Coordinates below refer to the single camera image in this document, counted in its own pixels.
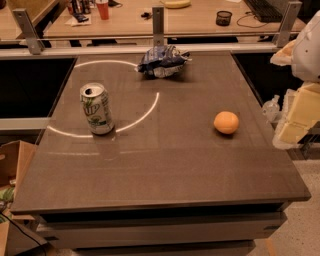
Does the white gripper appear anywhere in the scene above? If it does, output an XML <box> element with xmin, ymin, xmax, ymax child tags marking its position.
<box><xmin>270</xmin><ymin>10</ymin><xmax>320</xmax><ymax>149</ymax></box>

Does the orange fruit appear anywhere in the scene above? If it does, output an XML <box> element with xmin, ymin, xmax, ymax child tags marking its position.
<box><xmin>213</xmin><ymin>111</ymin><xmax>239</xmax><ymax>134</ymax></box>

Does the green 7up can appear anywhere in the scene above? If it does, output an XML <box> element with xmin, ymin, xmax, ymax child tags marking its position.
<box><xmin>80</xmin><ymin>83</ymin><xmax>114</xmax><ymax>135</ymax></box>

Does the clear plastic bottle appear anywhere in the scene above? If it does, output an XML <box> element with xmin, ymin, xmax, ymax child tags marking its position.
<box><xmin>262</xmin><ymin>95</ymin><xmax>280</xmax><ymax>122</ymax></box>

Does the black keyboard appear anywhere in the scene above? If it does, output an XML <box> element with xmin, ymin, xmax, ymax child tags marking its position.
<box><xmin>243</xmin><ymin>0</ymin><xmax>282</xmax><ymax>23</ymax></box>

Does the blue crumpled chip bag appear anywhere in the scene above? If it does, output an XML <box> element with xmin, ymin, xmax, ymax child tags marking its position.
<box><xmin>136</xmin><ymin>45</ymin><xmax>190</xmax><ymax>78</ymax></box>

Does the yellow banana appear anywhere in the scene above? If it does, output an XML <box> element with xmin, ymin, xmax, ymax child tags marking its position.
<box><xmin>161</xmin><ymin>0</ymin><xmax>191</xmax><ymax>9</ymax></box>

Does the red plastic cup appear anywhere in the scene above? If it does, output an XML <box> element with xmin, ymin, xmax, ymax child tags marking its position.
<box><xmin>96</xmin><ymin>0</ymin><xmax>109</xmax><ymax>20</ymax></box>

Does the cardboard box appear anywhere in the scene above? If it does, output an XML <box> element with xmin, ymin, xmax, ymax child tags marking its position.
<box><xmin>0</xmin><ymin>141</ymin><xmax>46</xmax><ymax>256</ymax></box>

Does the black cable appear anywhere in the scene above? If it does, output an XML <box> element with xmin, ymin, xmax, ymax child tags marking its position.
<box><xmin>236</xmin><ymin>11</ymin><xmax>269</xmax><ymax>29</ymax></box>

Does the metal rail with brackets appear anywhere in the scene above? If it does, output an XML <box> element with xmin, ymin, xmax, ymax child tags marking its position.
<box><xmin>0</xmin><ymin>0</ymin><xmax>320</xmax><ymax>61</ymax></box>

